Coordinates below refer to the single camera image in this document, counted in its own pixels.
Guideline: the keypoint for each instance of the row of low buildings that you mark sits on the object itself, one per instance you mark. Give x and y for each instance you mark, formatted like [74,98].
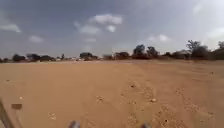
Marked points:
[86,56]

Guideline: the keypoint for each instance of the brown bare dirt ground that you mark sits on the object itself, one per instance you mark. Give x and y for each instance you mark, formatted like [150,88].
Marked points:
[83,86]

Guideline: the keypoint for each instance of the row of trees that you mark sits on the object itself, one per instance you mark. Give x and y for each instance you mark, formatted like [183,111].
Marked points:
[196,51]

